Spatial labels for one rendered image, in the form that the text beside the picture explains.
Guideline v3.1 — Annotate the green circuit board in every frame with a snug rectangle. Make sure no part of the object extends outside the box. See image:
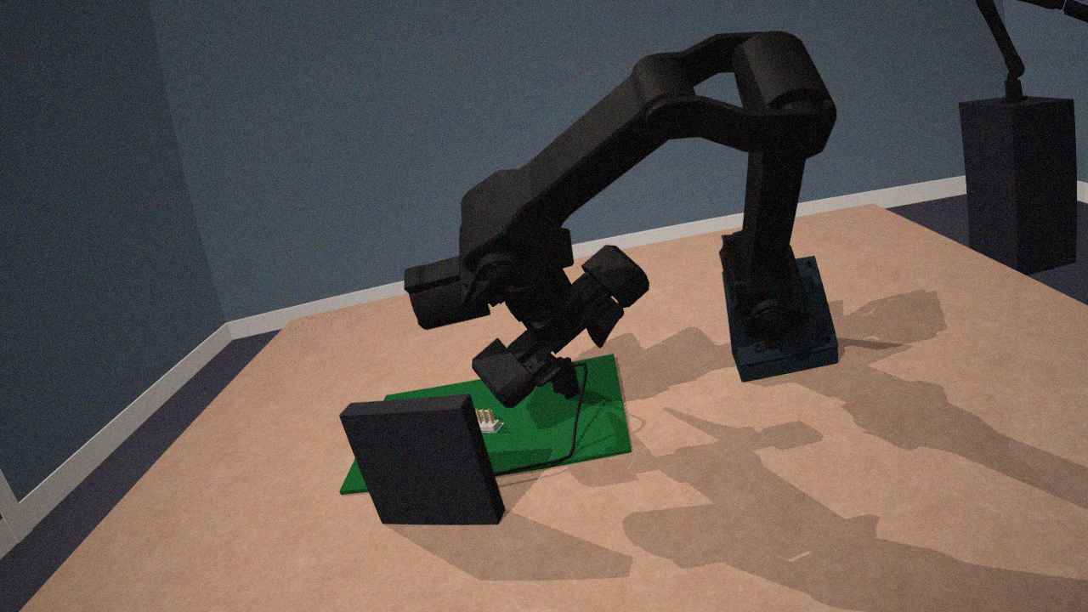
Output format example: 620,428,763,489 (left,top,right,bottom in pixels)
339,354,632,495

